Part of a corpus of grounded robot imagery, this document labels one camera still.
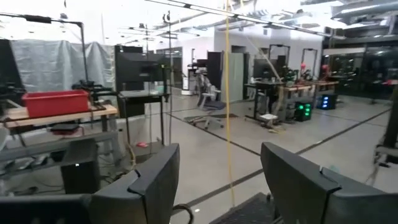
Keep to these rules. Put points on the black overhead pole frame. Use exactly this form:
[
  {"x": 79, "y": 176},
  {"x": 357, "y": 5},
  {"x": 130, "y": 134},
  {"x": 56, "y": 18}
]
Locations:
[{"x": 37, "y": 18}]

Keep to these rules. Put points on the black monitor stand cart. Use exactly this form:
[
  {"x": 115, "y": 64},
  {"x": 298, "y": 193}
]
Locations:
[{"x": 140, "y": 96}]

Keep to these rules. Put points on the computer with blue lights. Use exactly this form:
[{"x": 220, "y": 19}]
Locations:
[{"x": 326, "y": 101}]

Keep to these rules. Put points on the light wood workbench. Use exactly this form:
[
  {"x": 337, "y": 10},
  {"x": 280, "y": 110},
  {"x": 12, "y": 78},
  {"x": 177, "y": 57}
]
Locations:
[{"x": 62, "y": 117}]

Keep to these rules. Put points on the grey tarp curtain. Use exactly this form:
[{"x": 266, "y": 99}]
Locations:
[{"x": 53, "y": 65}]

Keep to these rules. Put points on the white office chair blue seat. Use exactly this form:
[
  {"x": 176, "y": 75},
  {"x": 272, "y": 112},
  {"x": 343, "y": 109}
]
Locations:
[{"x": 211, "y": 104}]

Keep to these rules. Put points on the black perforated metal case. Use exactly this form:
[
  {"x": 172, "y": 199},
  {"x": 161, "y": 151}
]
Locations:
[{"x": 245, "y": 211}]

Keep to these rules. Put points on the large black monitor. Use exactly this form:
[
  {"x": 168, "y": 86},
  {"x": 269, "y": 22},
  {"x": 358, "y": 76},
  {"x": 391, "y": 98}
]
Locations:
[{"x": 140, "y": 68}]

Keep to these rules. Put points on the red plastic bin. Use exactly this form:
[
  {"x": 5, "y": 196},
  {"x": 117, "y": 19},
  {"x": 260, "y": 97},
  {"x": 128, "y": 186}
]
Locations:
[{"x": 56, "y": 104}]

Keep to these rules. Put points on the wood top black desk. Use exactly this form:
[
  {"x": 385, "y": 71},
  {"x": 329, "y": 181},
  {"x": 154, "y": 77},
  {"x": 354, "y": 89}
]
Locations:
[{"x": 298, "y": 87}]

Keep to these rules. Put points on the black floor mat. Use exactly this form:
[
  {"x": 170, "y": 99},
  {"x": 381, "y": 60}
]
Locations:
[{"x": 217, "y": 116}]

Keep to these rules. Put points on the computer with green lights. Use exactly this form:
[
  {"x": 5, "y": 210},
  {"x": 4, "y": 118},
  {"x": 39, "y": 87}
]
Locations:
[{"x": 303, "y": 111}]

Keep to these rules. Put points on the black robot arms on workbench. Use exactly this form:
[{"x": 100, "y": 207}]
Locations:
[{"x": 93, "y": 88}]

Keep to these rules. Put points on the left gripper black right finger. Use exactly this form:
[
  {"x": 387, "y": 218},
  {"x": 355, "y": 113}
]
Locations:
[{"x": 298, "y": 186}]

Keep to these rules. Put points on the pale green partition panel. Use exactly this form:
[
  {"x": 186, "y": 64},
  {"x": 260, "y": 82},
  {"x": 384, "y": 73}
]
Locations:
[{"x": 234, "y": 77}]

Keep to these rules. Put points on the black box under workbench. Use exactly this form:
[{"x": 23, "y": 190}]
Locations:
[{"x": 81, "y": 174}]

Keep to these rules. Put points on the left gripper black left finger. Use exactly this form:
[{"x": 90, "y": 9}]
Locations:
[{"x": 155, "y": 186}]

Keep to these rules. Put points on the black desk monitor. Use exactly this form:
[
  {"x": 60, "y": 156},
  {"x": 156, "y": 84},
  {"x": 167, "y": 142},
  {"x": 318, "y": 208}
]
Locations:
[{"x": 264, "y": 69}]

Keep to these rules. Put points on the small pink floor object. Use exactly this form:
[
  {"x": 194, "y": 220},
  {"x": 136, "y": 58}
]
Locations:
[{"x": 142, "y": 144}]

